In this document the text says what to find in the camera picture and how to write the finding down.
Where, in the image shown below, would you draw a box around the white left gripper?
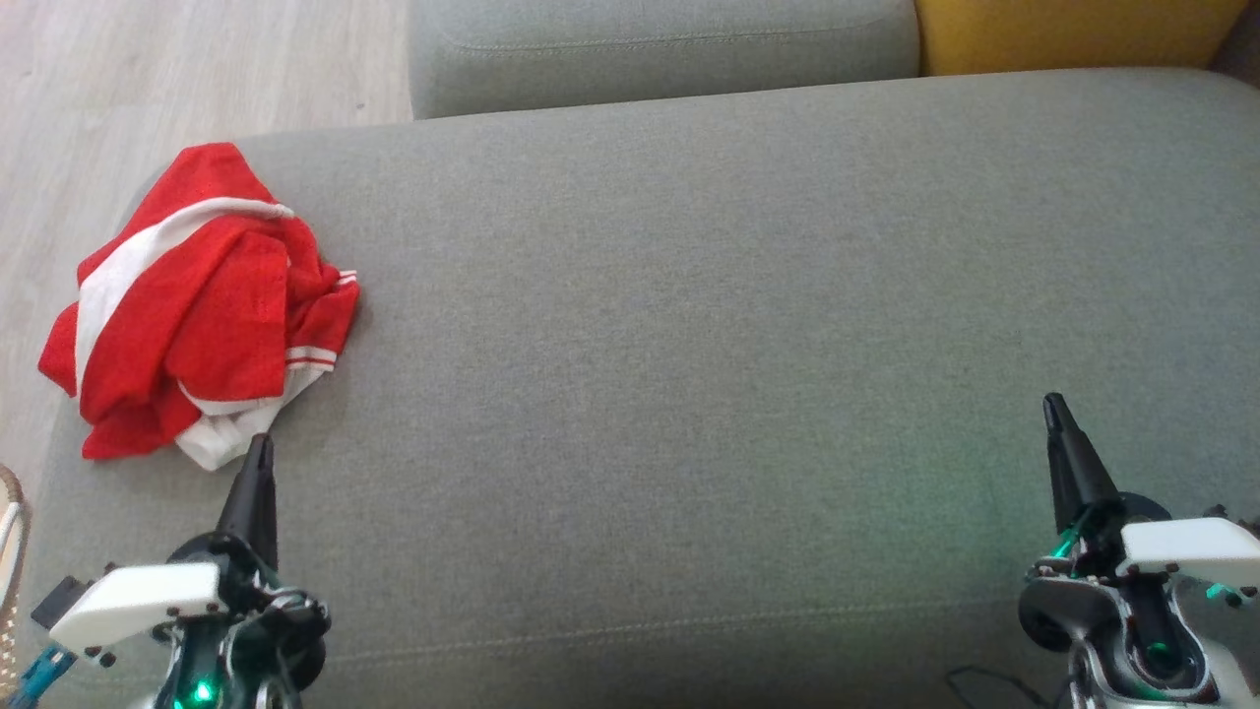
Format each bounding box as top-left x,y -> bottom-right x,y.
49,433 -> 328,690

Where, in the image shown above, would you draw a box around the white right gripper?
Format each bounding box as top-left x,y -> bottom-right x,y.
1034,393 -> 1260,590

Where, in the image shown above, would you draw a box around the red shorts with white stripe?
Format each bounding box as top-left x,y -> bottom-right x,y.
37,143 -> 296,461

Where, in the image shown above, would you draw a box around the red jersey with striped trim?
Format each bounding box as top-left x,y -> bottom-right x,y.
175,217 -> 361,472

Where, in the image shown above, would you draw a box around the woven laundry basket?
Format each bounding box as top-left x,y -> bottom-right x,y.
0,465 -> 29,690

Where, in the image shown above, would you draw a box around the grey fabric sofa seat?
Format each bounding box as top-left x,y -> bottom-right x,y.
20,67 -> 1260,709

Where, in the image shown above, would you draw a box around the yellow cushion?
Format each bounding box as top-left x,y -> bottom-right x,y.
915,0 -> 1251,78

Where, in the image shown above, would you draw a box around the grey sofa back cushion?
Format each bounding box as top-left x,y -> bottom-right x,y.
409,0 -> 921,120

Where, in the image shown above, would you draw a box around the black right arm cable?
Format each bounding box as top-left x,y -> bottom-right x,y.
945,667 -> 1056,709

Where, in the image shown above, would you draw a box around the blue left camera connector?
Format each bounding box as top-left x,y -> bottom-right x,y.
12,645 -> 77,706

